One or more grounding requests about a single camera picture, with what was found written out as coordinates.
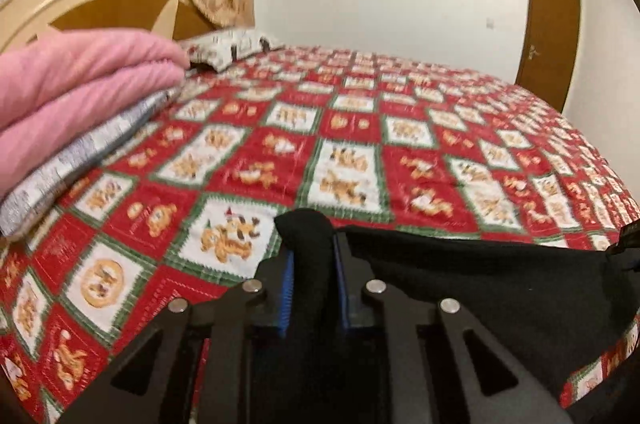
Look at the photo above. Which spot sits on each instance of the red christmas patterned bedspread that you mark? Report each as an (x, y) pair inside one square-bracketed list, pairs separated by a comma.
[(186, 207)]

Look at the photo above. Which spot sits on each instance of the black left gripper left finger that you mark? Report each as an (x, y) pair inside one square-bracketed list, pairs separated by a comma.
[(188, 352)]

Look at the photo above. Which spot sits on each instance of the silver door handle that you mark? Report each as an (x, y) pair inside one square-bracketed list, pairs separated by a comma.
[(532, 52)]

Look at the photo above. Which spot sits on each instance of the brown wooden door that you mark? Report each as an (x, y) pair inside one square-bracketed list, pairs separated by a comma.
[(553, 26)]

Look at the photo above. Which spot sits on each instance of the grey white patterned pillow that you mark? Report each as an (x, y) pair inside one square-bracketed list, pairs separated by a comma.
[(220, 49)]

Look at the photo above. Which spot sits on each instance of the black pants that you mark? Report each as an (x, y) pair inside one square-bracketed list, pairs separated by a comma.
[(555, 309)]

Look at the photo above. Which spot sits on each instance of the pink folded blanket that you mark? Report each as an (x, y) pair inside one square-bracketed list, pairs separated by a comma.
[(57, 88)]

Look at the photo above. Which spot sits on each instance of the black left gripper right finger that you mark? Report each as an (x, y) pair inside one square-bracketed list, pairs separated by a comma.
[(444, 366)]

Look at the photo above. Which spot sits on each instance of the grey patterned folded sheet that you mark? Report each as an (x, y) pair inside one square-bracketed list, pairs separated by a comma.
[(29, 201)]

